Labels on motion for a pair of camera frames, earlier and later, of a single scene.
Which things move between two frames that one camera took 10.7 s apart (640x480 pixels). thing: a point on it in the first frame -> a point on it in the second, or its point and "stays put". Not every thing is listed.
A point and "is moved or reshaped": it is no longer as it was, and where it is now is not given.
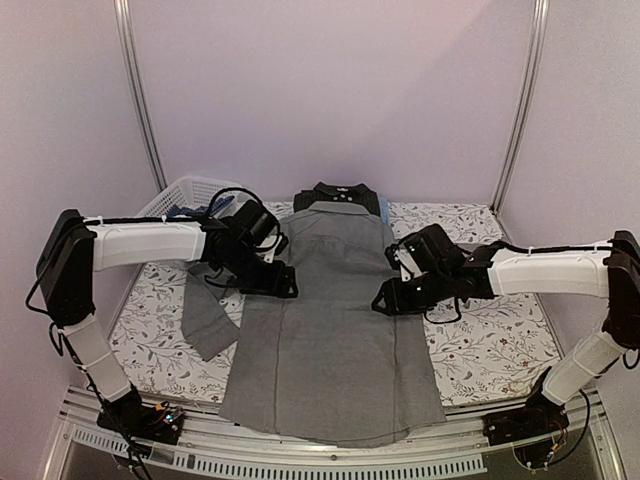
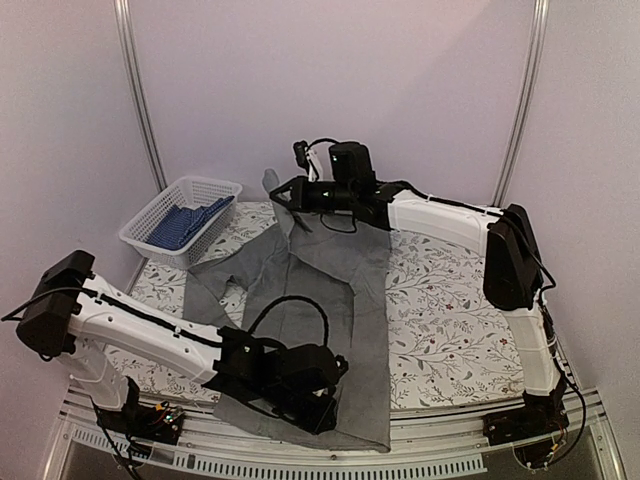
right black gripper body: [433, 290] -> [307, 203]
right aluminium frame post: [541, 11] stays put
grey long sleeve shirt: [334, 365] is moved or reshaped
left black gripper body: [256, 279] -> [286, 406]
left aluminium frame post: [122, 12] stays put
